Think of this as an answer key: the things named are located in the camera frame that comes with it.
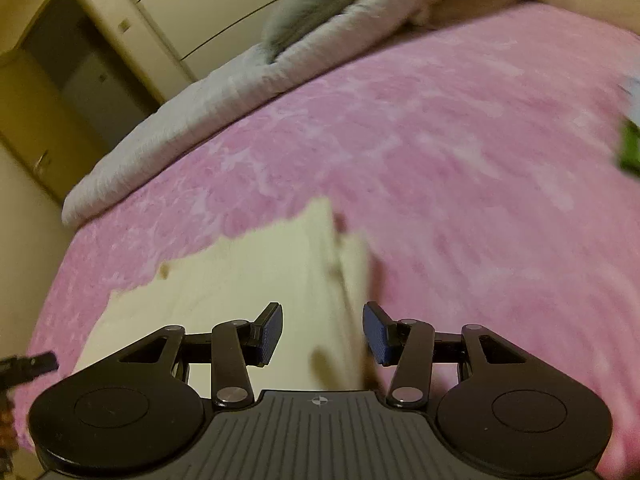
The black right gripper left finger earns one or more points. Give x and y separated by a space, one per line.
237 345

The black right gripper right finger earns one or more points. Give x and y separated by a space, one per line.
407 345

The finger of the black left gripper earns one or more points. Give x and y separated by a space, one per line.
20 370

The cream knit sweater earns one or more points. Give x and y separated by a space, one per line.
319 274

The pink rose bed blanket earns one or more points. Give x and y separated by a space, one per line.
478 164

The green cloth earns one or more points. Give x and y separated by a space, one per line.
628 155

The light blue cloth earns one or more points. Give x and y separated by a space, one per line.
631 88

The dark doorway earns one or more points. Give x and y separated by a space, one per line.
95 83

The white striped folded quilt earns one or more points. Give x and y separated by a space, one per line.
246 83

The grey pillow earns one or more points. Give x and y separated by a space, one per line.
295 19

